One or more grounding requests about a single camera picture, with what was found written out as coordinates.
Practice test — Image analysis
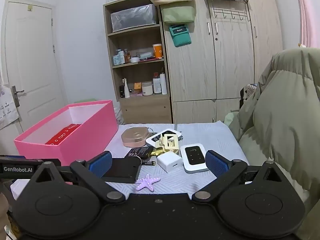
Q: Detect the white door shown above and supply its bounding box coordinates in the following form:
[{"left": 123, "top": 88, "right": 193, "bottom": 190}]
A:
[{"left": 0, "top": 0, "right": 68, "bottom": 136}]

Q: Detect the black power bank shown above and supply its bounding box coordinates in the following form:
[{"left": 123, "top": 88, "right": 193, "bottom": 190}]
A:
[{"left": 102, "top": 157, "right": 142, "bottom": 184}]

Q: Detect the grey storage box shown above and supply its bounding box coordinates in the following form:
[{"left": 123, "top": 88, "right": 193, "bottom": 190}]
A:
[{"left": 111, "top": 4, "right": 157, "bottom": 32}]

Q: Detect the white jar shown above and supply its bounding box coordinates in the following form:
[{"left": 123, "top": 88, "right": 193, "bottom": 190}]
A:
[{"left": 142, "top": 81, "right": 153, "bottom": 96}]

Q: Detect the rose gold square tin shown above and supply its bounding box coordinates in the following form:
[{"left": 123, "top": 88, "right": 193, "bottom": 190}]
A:
[{"left": 121, "top": 127, "right": 149, "bottom": 148}]

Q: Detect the black phone battery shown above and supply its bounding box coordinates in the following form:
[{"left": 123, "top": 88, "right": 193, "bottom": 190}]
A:
[{"left": 125, "top": 146, "right": 153, "bottom": 160}]

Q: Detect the white portable wifi router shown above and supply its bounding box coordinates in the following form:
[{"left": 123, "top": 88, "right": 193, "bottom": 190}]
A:
[{"left": 180, "top": 144, "right": 208, "bottom": 173}]

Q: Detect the green hanging storage bag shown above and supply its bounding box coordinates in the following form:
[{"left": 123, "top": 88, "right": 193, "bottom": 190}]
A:
[{"left": 161, "top": 6, "right": 196, "bottom": 24}]

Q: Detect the purple starfish toy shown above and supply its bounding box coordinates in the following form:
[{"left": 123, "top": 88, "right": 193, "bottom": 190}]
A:
[{"left": 136, "top": 174, "right": 161, "bottom": 192}]

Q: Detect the teal hanging pouch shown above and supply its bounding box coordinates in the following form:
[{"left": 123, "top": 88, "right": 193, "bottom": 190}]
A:
[{"left": 169, "top": 24, "right": 191, "bottom": 47}]

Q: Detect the red glasses cloth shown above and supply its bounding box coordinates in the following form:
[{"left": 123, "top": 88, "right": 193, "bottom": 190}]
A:
[{"left": 46, "top": 124, "right": 81, "bottom": 145}]

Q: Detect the beige plastic clip holder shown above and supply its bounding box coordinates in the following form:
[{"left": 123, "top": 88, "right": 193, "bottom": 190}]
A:
[{"left": 155, "top": 134, "right": 180, "bottom": 154}]

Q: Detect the AA battery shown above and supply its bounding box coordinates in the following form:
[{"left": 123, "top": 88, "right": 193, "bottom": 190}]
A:
[{"left": 142, "top": 160, "right": 157, "bottom": 166}]

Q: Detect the green puffer jacket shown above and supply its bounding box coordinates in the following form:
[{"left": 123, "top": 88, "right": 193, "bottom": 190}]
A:
[{"left": 229, "top": 48, "right": 319, "bottom": 199}]

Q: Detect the orange paper cup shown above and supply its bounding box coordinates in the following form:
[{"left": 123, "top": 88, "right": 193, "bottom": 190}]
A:
[{"left": 152, "top": 43, "right": 163, "bottom": 59}]

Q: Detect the wooden bookshelf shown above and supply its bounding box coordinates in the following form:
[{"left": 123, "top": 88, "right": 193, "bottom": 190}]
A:
[{"left": 103, "top": 0, "right": 172, "bottom": 124}]

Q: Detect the white plastic bag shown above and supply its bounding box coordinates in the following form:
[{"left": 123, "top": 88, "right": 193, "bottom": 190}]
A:
[{"left": 0, "top": 85, "right": 19, "bottom": 129}]

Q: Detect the pink storage box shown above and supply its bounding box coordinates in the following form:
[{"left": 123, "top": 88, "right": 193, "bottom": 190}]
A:
[{"left": 14, "top": 100, "right": 118, "bottom": 165}]

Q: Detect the wooden wardrobe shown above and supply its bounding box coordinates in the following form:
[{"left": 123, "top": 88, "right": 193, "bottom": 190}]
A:
[{"left": 164, "top": 0, "right": 283, "bottom": 124}]

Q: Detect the white charger cube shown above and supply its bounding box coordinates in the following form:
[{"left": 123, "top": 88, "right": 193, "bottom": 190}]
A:
[{"left": 157, "top": 151, "right": 183, "bottom": 173}]

